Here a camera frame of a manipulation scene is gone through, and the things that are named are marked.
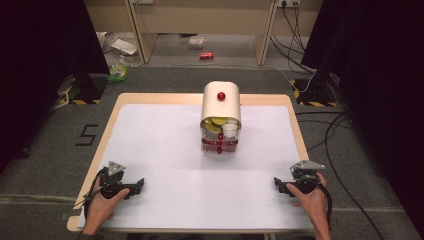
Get white paper table mat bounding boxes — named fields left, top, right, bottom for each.
left=77, top=103, right=320, bottom=231

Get person's left hand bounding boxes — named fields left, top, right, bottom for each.
left=82, top=179, right=131, bottom=235

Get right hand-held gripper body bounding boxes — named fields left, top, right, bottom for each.
left=287, top=160, right=326, bottom=195

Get green plastic bag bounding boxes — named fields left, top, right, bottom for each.
left=106, top=54, right=131, bottom=84

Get white wall power outlet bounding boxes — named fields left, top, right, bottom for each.
left=276, top=0, right=301, bottom=9

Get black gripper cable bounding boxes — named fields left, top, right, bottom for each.
left=315, top=182, right=334, bottom=232
left=73, top=167, right=108, bottom=220

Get person's right hand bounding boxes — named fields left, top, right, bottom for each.
left=285, top=172, right=332, bottom=232

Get black floor cables from outlet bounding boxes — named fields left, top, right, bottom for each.
left=269, top=3, right=316, bottom=75

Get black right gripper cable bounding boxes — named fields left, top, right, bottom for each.
left=315, top=182, right=334, bottom=232

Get black stand base hazard tape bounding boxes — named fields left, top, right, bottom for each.
left=69, top=73, right=108, bottom=106
left=289, top=78, right=338, bottom=108

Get beige wooden desk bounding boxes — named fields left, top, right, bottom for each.
left=83, top=0, right=324, bottom=66

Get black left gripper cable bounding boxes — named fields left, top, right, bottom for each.
left=73, top=167, right=108, bottom=220

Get white cup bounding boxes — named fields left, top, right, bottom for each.
left=221, top=123, right=240, bottom=139

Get white bin with clear door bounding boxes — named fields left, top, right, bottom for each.
left=199, top=80, right=242, bottom=155

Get long black floor cable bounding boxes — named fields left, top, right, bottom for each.
left=295, top=111, right=388, bottom=240

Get clear plastic packaging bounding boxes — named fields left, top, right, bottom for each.
left=187, top=35, right=207, bottom=50

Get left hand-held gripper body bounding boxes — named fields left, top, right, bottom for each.
left=99, top=161, right=134, bottom=200

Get black curtain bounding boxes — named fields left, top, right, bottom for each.
left=0, top=0, right=111, bottom=173
left=300, top=0, right=424, bottom=236

